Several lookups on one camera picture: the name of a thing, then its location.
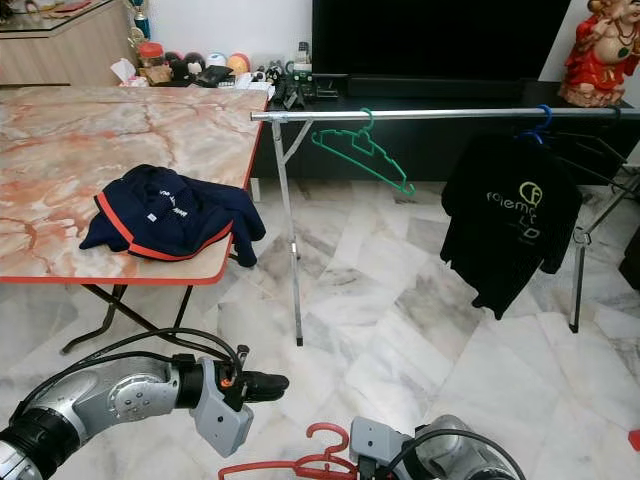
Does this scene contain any red plastic hanger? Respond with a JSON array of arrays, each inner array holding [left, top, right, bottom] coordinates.
[[217, 422, 359, 480]]

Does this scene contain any navy t-shirt red trim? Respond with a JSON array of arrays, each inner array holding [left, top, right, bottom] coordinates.
[[80, 164, 268, 268]]

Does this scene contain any green plastic hanger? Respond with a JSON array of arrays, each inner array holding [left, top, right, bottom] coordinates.
[[310, 107, 417, 197]]

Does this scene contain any blue plastic hanger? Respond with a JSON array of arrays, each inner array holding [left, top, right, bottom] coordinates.
[[517, 104, 554, 146]]

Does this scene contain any black t-shirt green logo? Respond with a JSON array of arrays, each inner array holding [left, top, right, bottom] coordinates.
[[440, 132, 583, 321]]

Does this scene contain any marble top folding table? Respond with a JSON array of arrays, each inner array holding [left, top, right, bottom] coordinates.
[[0, 85, 271, 356]]

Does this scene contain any white paper stack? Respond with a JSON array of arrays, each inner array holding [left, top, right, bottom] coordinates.
[[228, 78, 276, 96]]

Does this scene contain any black wallet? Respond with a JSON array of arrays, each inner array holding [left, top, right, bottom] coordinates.
[[195, 66, 234, 89]]

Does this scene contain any clear plastic bottle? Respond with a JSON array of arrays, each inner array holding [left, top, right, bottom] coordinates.
[[293, 42, 311, 79]]

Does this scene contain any black plush toy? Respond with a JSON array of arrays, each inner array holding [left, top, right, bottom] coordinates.
[[168, 52, 206, 81]]

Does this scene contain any pink tissue box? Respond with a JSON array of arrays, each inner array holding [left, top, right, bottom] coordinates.
[[110, 58, 146, 87]]

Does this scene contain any red lidded glass jar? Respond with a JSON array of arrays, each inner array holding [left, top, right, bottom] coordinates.
[[138, 42, 167, 85]]

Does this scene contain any black TV console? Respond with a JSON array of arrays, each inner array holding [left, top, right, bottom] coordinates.
[[240, 80, 640, 186]]

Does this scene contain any black soundbar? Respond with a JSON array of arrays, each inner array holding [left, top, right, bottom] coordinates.
[[345, 75, 546, 99]]

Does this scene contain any blue gold trophy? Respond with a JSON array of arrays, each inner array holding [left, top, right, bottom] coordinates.
[[128, 0, 151, 41]]

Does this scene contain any black flat television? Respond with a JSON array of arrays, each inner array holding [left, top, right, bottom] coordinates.
[[310, 0, 573, 81]]

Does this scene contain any wooden sideboard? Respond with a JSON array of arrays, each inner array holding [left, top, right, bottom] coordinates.
[[0, 3, 136, 86]]

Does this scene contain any red laughing Buddha statue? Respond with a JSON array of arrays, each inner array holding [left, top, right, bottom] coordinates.
[[558, 0, 640, 109]]

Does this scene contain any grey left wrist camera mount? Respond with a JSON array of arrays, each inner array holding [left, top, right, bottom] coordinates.
[[190, 358, 254, 459]]

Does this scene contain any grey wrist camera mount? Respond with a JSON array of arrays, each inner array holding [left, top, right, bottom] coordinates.
[[190, 358, 254, 459], [350, 416, 411, 476]]

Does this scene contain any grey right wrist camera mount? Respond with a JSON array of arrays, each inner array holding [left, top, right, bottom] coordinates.
[[350, 416, 411, 476]]

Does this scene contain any black wire hanger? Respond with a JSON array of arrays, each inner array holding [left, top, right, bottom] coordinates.
[[545, 125, 640, 191]]

